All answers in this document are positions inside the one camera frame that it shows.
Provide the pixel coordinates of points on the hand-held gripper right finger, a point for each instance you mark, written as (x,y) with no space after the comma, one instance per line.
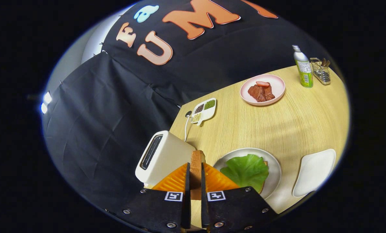
(238,208)

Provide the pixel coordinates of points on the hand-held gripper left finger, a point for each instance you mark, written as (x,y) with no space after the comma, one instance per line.
(157,210)

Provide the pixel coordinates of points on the green lettuce leaf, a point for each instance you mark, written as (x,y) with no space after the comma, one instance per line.
(244,170)

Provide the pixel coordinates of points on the toast bread slice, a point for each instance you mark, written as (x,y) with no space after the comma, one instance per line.
(196,171)

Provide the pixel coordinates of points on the white bread slice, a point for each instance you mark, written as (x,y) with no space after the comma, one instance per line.
(263,186)

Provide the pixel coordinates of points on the white round plate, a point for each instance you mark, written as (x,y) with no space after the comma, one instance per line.
(275,171)

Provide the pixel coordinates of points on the cream toaster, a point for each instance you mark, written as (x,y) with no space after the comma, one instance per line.
(170,155)

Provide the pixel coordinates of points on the white square plate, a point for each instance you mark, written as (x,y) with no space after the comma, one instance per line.
(314,173)

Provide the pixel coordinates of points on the white divided condiment dish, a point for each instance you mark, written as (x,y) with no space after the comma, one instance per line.
(205,111)

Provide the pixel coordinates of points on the black backdrop cloth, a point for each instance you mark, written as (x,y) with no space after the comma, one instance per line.
(115,113)

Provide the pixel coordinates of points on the brown meat piece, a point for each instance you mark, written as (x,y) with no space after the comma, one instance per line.
(269,93)
(257,93)

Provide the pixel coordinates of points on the red sausage slice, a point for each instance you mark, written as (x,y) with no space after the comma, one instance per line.
(262,83)

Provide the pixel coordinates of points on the pink round plate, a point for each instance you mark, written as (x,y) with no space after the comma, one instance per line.
(277,85)

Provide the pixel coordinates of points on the green label metal bottle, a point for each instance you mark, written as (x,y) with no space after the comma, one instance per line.
(304,69)

